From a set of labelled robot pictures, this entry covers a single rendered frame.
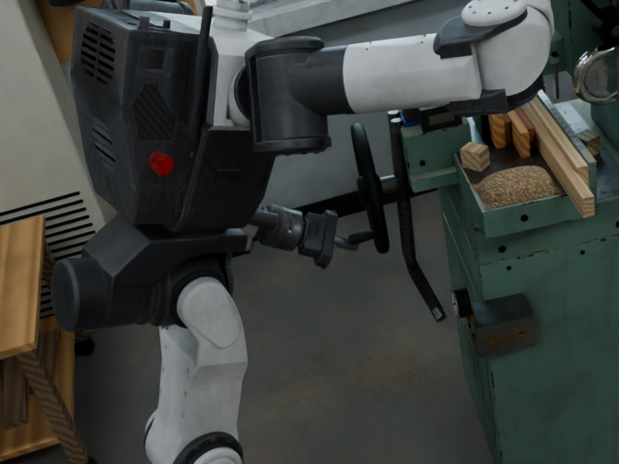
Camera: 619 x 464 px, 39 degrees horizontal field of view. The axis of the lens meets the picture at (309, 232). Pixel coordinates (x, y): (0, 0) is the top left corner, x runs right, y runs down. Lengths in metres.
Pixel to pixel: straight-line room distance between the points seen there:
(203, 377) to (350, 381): 1.15
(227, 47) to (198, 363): 0.53
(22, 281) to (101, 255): 1.15
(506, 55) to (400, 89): 0.13
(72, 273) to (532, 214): 0.81
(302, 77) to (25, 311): 1.42
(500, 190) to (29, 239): 1.55
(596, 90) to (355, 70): 0.75
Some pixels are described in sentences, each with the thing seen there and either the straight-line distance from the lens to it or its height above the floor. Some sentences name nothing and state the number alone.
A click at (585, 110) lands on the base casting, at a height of 0.80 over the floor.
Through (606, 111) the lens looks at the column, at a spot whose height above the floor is 0.87.
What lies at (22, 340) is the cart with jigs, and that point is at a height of 0.53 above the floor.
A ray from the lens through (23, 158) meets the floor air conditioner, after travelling 2.81.
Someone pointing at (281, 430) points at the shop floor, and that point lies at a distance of 2.53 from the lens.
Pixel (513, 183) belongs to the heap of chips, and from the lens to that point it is 1.61.
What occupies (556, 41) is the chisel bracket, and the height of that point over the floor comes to 1.07.
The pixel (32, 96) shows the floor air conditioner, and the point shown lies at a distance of 2.72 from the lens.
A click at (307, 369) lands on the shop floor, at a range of 2.69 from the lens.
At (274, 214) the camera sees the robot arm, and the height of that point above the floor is 0.87.
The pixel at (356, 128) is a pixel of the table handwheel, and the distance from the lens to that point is 1.83.
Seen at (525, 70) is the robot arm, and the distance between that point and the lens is 1.12.
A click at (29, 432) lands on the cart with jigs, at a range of 2.58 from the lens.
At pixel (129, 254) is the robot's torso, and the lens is 1.35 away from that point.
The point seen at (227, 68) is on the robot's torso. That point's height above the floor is 1.33.
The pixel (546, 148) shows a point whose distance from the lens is 1.70.
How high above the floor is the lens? 1.78
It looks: 33 degrees down
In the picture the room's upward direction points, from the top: 14 degrees counter-clockwise
